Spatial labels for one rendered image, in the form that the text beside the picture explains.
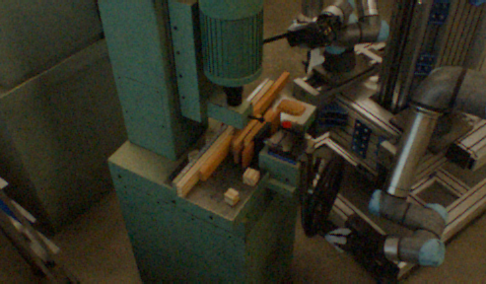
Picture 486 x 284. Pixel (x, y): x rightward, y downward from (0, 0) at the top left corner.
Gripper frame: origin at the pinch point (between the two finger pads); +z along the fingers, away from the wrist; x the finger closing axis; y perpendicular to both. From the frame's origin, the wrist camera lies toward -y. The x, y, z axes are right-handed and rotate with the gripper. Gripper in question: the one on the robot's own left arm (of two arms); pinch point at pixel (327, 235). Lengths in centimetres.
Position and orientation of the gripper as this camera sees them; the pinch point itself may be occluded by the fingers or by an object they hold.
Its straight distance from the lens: 165.2
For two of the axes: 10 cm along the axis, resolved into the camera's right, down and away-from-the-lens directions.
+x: 5.1, -6.6, 5.6
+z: -7.3, 0.1, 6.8
